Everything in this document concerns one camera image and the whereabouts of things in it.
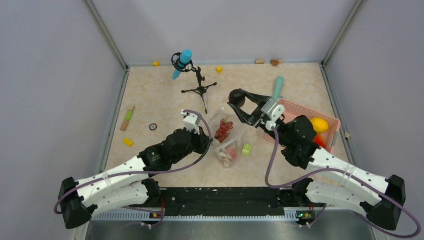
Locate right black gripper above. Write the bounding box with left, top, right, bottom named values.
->
left=229, top=89, right=291, bottom=147

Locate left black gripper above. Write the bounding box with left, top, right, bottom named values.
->
left=172, top=124, right=214, bottom=164

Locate purple eggplant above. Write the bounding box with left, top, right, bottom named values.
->
left=228, top=89, right=246, bottom=108

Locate clear zip top bag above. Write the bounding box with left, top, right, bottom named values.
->
left=208, top=107, right=247, bottom=168

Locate red grape bunch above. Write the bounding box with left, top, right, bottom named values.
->
left=214, top=118, right=234, bottom=144

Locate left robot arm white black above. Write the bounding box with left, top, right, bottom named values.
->
left=54, top=128, right=213, bottom=230

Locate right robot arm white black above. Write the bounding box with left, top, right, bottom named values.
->
left=228, top=89, right=406, bottom=231

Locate poker chip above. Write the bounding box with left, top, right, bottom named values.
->
left=149, top=123, right=158, bottom=131

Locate pink plastic basket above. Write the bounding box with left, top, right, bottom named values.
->
left=278, top=98, right=341, bottom=153

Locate teal cylinder tube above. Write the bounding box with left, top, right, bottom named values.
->
left=272, top=76, right=285, bottom=101

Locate lime green toy brick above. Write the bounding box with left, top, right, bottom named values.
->
left=241, top=143, right=252, bottom=156

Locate yellow block near left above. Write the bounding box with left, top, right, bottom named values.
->
left=122, top=137, right=134, bottom=147

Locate brown wooden piece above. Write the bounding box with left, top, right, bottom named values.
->
left=270, top=59, right=284, bottom=67

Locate green and wood block stick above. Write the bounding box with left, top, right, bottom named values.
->
left=120, top=105, right=136, bottom=131

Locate yellow lemon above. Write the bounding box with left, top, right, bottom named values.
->
left=310, top=117, right=330, bottom=134

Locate red pepper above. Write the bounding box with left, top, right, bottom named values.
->
left=313, top=133, right=327, bottom=149

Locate black microphone tripod stand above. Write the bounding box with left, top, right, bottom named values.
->
left=181, top=58, right=218, bottom=114

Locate blue microphone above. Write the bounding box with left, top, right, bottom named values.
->
left=171, top=49, right=193, bottom=80

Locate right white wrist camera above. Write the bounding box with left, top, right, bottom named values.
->
left=261, top=98, right=286, bottom=131

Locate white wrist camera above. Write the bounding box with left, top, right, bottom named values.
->
left=181, top=110, right=201, bottom=135
left=261, top=98, right=286, bottom=131

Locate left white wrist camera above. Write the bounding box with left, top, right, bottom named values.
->
left=181, top=110, right=201, bottom=135

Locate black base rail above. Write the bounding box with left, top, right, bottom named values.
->
left=158, top=187, right=299, bottom=218

